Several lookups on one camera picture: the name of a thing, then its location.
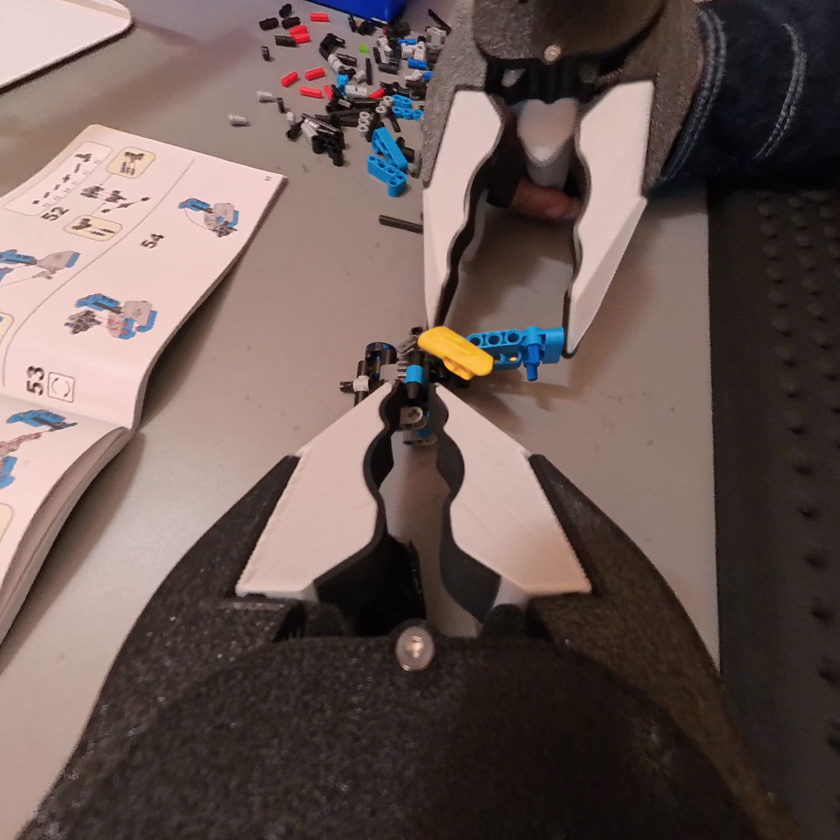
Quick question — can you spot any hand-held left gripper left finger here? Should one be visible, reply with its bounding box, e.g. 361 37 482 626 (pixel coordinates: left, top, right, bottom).
234 381 395 607

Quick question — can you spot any building instruction booklet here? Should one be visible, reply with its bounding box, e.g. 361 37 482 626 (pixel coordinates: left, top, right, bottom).
0 125 287 644

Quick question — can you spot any white stand base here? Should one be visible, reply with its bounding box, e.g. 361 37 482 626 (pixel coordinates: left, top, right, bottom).
0 0 135 93

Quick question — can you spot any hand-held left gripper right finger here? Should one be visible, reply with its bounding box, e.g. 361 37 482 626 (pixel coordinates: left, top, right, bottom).
434 381 592 618

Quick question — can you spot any grey desk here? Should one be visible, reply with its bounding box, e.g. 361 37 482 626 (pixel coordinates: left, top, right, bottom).
0 0 725 840

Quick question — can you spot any yellow blue brick assembly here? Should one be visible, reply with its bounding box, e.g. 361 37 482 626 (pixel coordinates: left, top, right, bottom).
418 325 569 384

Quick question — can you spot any black blue brick assembly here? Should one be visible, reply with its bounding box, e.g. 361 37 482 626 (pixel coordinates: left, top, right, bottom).
339 338 437 445

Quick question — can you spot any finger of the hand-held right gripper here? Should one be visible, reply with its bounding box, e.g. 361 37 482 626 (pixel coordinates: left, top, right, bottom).
562 77 657 358
420 86 513 326

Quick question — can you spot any blue plastic bin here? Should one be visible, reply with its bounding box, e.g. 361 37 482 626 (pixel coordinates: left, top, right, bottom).
315 0 434 21

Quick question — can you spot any pile of loose brick parts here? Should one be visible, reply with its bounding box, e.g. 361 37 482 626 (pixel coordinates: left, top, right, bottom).
230 0 454 185

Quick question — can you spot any person's right hand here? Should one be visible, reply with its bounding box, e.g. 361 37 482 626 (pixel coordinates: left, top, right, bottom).
515 182 585 221

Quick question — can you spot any person's right forearm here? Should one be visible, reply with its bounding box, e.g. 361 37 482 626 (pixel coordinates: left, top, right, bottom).
654 0 840 198

